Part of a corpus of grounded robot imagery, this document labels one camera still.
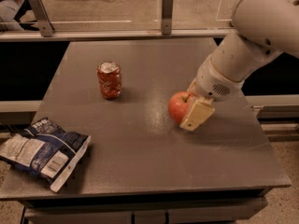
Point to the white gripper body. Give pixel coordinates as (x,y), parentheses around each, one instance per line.
(212,82)

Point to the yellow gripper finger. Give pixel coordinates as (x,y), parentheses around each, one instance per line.
(199,111)
(192,87)

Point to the red apple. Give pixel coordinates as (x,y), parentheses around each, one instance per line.
(178,105)

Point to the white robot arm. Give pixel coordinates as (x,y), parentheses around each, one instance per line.
(263,29)

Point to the red coke can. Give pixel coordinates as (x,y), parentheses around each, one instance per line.
(109,78)

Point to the clear acrylic barrier panel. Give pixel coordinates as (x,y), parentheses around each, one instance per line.
(113,15)

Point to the blue chip bag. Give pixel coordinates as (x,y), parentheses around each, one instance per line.
(46,150)

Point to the middle metal bracket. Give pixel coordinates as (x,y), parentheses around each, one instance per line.
(167,12)

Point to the metal bracket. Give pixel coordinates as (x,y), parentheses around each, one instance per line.
(42,19)
(167,12)

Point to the left metal bracket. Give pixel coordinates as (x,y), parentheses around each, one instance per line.
(42,19)

